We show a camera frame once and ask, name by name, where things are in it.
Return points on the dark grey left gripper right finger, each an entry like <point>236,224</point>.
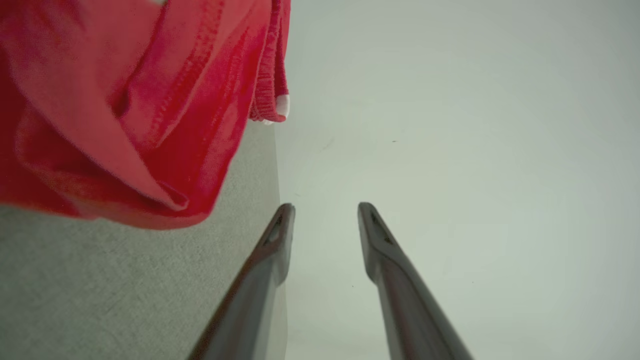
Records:
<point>405,300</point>

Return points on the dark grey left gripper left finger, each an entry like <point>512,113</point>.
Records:
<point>255,295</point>

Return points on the crumpled red shirt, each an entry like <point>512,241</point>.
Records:
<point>115,100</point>

